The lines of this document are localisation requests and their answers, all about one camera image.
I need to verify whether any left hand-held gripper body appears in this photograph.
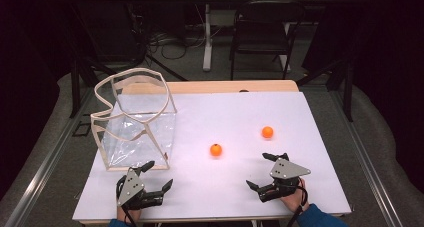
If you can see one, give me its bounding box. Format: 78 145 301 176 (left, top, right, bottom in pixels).
115 167 165 211

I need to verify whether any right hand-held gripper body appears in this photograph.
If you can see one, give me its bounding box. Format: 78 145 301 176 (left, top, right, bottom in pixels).
258 157 312 203

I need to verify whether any orange ball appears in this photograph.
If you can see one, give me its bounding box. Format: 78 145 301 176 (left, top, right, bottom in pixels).
261 125 275 139
209 143 223 157

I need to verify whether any clear plastic bag beige trim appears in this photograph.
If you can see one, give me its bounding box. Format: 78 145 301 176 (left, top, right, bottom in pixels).
90 67 178 172

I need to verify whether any person's left hand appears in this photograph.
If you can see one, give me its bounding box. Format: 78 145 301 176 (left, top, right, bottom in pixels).
116 205 143 223

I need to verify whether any person's right hand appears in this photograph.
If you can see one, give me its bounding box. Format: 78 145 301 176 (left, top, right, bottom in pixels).
279 186 310 214

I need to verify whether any white table sheet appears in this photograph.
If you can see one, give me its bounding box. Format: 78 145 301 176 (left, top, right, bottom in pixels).
72 91 353 221

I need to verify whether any black metal stand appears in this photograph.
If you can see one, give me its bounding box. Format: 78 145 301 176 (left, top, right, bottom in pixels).
342 61 355 123
69 58 82 119

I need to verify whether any black folding chair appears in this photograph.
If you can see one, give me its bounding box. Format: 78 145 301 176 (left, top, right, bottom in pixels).
229 0 306 81

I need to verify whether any white-legged wooden desk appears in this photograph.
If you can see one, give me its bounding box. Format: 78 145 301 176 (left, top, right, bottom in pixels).
183 0 335 72

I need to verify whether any black curtain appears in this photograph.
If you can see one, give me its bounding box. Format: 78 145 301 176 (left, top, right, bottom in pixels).
0 0 63 196
351 0 424 195

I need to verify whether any right hand-held gripper cable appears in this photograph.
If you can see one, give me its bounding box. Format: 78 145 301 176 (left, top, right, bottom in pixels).
286 177 310 227

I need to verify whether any hand-held gripper cable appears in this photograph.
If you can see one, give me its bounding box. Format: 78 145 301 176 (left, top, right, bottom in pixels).
286 177 310 227
115 175 138 227

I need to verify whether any left hand-held gripper cable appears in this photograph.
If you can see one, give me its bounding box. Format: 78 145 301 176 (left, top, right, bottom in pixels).
115 175 138 227

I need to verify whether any small black floor frame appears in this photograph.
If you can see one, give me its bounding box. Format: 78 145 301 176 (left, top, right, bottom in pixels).
72 121 92 137

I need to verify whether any metal floor rail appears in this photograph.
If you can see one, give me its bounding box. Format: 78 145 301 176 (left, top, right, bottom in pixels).
328 86 405 227
4 86 96 227

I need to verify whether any bundle of floor cables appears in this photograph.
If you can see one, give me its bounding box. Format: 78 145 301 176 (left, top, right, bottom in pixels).
148 28 203 61

